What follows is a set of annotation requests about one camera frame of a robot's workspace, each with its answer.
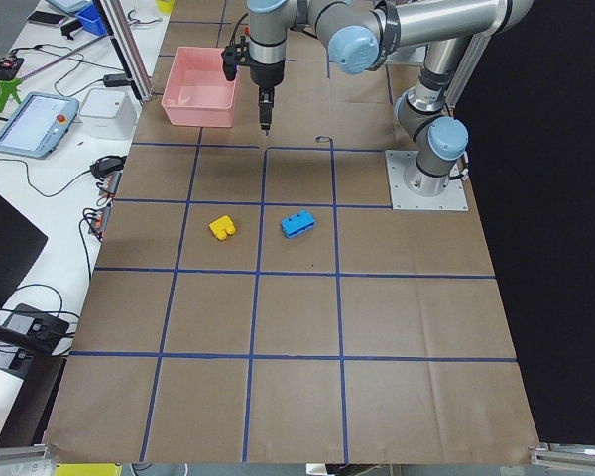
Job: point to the blue plastic bin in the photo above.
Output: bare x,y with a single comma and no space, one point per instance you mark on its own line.
91,21

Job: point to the green handled grabber tool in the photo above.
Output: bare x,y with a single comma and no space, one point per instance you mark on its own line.
9,89

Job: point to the brown paper table mat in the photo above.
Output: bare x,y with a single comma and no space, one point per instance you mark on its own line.
377,336

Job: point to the teach pendant tablet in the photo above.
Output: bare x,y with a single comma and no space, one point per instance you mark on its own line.
39,123

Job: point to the aluminium frame post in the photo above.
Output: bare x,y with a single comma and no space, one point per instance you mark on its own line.
115,22

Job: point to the pink plastic box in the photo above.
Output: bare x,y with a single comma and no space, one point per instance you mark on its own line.
197,94

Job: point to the yellow toy block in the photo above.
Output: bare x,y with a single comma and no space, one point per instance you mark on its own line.
222,227

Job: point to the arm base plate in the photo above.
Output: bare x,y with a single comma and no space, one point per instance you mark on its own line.
411,189

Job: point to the blue toy block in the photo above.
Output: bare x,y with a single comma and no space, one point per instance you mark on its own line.
296,224

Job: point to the white square box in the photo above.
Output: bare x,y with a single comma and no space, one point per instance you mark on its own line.
108,114

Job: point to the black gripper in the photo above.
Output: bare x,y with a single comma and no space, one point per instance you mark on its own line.
266,76

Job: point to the black power adapter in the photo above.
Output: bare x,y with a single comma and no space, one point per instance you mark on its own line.
114,80

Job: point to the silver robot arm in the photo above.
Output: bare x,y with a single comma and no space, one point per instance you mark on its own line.
456,33

